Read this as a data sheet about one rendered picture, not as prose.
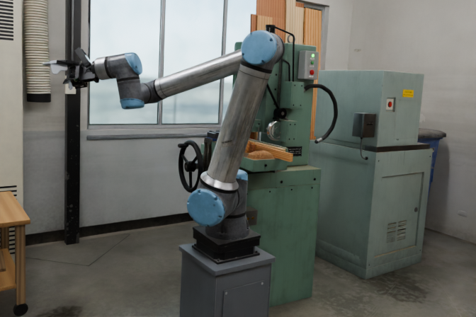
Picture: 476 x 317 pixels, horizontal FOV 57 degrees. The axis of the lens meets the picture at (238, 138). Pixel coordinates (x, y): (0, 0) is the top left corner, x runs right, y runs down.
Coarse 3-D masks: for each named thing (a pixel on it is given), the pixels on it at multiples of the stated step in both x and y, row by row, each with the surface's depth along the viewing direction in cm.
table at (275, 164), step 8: (248, 160) 222; (256, 160) 219; (264, 160) 221; (272, 160) 224; (280, 160) 226; (248, 168) 222; (256, 168) 219; (264, 168) 222; (272, 168) 224; (280, 168) 227
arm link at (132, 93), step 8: (120, 80) 170; (128, 80) 170; (136, 80) 171; (120, 88) 171; (128, 88) 170; (136, 88) 171; (144, 88) 177; (120, 96) 172; (128, 96) 170; (136, 96) 171; (144, 96) 176; (128, 104) 171; (136, 104) 171
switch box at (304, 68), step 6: (300, 54) 253; (306, 54) 250; (318, 54) 254; (300, 60) 253; (306, 60) 250; (312, 60) 252; (318, 60) 255; (300, 66) 253; (306, 66) 251; (300, 72) 254; (306, 72) 251; (300, 78) 254; (306, 78) 252; (312, 78) 254
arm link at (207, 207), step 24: (264, 48) 146; (240, 72) 153; (264, 72) 150; (240, 96) 153; (240, 120) 154; (216, 144) 161; (240, 144) 158; (216, 168) 160; (192, 192) 163; (216, 192) 160; (192, 216) 164; (216, 216) 160
